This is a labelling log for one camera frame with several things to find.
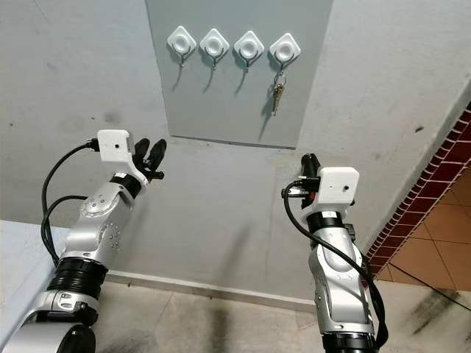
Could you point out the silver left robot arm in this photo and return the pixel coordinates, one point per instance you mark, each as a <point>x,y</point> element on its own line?
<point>99,224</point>

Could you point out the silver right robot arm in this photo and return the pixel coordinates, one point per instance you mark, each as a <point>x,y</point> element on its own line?
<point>338,287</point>

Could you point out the white plastic table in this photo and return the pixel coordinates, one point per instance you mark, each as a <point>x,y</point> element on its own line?
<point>22,272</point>

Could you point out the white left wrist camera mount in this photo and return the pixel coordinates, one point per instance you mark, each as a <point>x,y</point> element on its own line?
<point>114,145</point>

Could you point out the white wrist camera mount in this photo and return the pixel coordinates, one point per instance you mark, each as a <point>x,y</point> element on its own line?
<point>114,145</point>
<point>338,187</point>

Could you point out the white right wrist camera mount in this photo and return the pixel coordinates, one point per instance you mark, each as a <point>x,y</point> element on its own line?
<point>338,187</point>

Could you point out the white diamond wall hook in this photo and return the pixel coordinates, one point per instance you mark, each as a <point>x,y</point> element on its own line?
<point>182,43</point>
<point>285,49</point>
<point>249,48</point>
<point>214,45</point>

